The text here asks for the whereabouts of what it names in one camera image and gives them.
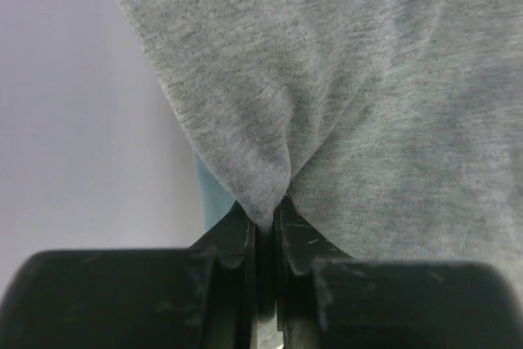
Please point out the grey t-shirt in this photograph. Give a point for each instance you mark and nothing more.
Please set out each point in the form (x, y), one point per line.
(394, 125)

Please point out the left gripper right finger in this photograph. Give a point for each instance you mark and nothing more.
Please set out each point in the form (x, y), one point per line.
(326, 299)

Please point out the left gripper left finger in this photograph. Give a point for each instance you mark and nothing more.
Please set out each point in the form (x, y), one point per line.
(203, 296)

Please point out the folded blue t-shirt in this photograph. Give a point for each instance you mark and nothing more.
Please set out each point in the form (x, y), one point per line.
(216, 200)

